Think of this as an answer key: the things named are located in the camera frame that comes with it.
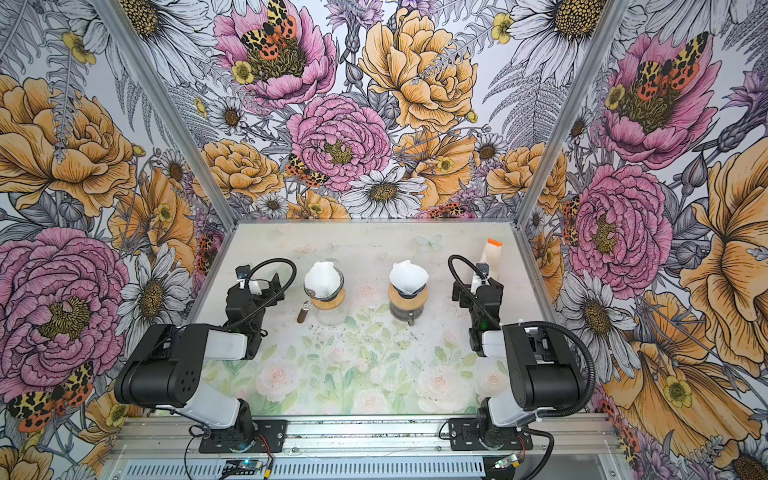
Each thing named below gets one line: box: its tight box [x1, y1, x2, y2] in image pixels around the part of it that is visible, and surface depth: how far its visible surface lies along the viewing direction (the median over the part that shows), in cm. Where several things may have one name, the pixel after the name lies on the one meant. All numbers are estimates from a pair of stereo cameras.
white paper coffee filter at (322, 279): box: [304, 262, 341, 297], surface depth 87 cm
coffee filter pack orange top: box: [480, 238, 504, 279], surface depth 102 cm
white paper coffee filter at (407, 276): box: [389, 260, 429, 295], surface depth 88 cm
